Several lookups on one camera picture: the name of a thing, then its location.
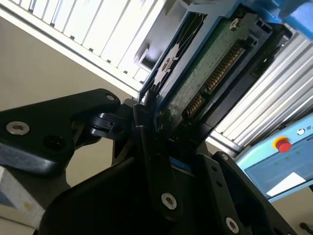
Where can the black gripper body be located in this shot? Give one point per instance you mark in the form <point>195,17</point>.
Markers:
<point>110,208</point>

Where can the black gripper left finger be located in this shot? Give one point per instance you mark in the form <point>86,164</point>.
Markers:
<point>36,137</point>

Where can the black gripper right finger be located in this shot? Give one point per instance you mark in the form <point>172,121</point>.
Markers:
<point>232,195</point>

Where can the hard disk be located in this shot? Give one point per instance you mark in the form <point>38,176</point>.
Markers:
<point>207,61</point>

